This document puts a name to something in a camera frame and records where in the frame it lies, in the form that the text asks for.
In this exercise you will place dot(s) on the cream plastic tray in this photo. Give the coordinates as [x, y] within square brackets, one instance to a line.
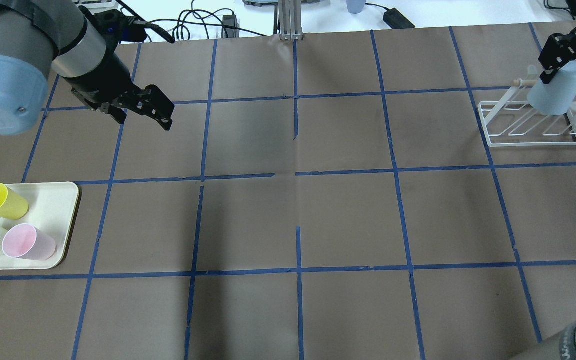
[52, 210]

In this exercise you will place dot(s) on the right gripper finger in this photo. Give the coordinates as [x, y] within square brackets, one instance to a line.
[548, 75]

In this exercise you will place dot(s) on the aluminium frame post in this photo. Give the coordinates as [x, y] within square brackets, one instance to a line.
[290, 20]

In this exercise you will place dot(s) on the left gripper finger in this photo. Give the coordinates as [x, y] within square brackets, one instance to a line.
[118, 114]
[166, 124]

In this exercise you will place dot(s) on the pink plastic cup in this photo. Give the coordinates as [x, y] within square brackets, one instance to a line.
[26, 242]

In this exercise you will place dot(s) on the black power adapter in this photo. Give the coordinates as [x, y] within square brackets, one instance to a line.
[396, 20]

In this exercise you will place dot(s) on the grey-blue plastic cup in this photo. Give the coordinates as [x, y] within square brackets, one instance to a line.
[555, 98]

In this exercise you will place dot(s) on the yellow plastic cup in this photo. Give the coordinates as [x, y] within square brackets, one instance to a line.
[12, 205]

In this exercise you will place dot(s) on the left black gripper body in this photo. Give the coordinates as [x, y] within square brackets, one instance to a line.
[102, 74]

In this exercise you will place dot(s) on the white wire cup rack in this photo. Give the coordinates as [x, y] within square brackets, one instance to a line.
[512, 121]

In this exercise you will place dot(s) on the blue cup on desk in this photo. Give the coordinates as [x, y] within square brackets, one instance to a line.
[355, 7]

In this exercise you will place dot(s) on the black power brick top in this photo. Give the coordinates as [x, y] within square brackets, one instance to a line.
[230, 26]

